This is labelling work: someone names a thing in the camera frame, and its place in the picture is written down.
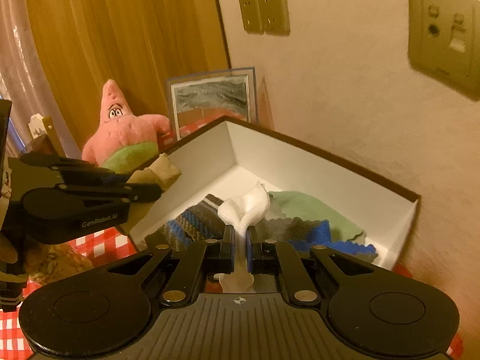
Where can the pink Patrick star plush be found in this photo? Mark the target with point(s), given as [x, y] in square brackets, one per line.
[123, 141]

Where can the person's left hand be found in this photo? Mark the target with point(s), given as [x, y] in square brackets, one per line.
[9, 247]

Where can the grey blue microfibre cloth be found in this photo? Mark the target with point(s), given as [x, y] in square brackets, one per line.
[304, 234]

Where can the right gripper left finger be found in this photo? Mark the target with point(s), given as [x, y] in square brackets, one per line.
[175, 278]

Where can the striped grey blue sock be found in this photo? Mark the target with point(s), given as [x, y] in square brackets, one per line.
[196, 223]

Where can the white wooden chair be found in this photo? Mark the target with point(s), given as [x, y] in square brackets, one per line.
[40, 125]

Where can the network wall socket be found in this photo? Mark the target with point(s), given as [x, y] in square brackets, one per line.
[443, 42]

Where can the beige cloth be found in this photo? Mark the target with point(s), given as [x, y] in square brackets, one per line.
[161, 172]

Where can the brown cardboard box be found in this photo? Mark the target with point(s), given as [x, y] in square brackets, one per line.
[228, 157]

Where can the double wall socket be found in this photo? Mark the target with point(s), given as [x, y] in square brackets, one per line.
[265, 17]

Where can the green grey microfibre cloth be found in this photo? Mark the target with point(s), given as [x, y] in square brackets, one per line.
[294, 204]

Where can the nut jar gold lid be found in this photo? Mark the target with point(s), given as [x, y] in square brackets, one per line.
[46, 264]

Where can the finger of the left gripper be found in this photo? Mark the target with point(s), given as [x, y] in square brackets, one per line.
[75, 171]
[135, 193]

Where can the wooden door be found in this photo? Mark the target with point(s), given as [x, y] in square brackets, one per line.
[140, 44]

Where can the translucent window curtain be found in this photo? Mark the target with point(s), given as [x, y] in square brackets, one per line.
[22, 78]

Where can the framed picture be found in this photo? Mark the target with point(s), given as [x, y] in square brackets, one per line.
[198, 99]

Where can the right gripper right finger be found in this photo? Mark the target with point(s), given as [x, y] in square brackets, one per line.
[304, 279]

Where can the red white checkered tablecloth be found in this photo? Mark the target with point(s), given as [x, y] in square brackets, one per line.
[103, 315]

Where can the white cloth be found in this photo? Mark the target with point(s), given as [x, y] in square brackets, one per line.
[241, 212]

